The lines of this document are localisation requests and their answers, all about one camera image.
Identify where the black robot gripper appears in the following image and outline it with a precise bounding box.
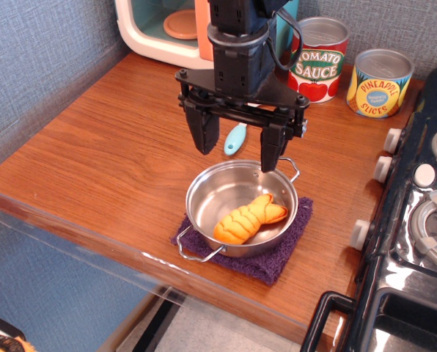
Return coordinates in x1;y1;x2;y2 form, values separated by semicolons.
175;25;309;172

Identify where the orange plush fish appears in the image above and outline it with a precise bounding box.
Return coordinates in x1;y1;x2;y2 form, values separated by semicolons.
213;194;289;245

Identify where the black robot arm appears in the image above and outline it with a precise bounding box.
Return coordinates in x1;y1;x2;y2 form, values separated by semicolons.
175;1;309;172

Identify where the tomato sauce can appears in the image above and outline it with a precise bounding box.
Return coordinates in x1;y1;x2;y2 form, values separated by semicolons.
287;17;350;103

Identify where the teal toy microwave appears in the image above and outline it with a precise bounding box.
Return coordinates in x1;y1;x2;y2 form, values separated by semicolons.
115;1;298;69

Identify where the purple knitted cloth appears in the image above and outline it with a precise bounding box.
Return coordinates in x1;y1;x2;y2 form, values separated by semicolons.
170;197;313;285

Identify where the pineapple slices can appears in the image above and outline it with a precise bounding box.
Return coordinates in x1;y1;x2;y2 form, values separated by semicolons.
346;48;414;119

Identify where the black toy stove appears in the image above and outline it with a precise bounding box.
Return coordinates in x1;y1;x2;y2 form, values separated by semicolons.
301;68;437;351

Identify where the orange striped plush corner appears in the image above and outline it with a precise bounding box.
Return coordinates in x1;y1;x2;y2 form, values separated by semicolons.
0;330;36;352

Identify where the white spoon teal handle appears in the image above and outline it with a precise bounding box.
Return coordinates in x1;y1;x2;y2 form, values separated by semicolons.
224;122;247;155

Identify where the silver pot with handles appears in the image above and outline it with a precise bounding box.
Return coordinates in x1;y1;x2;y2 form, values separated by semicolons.
176;157;301;263

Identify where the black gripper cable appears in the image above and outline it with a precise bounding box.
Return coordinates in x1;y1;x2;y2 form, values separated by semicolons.
264;7;304;72

